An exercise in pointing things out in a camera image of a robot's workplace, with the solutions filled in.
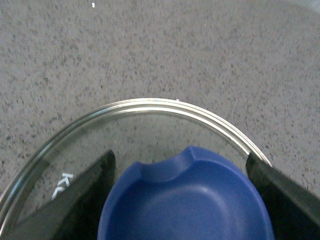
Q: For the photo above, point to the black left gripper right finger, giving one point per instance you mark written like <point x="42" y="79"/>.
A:
<point x="294" y="211"/>

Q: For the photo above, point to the glass lid with blue knob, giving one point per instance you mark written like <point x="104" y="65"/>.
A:
<point x="180" y="174"/>

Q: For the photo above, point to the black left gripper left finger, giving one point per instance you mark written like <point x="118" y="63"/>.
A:
<point x="75" y="213"/>

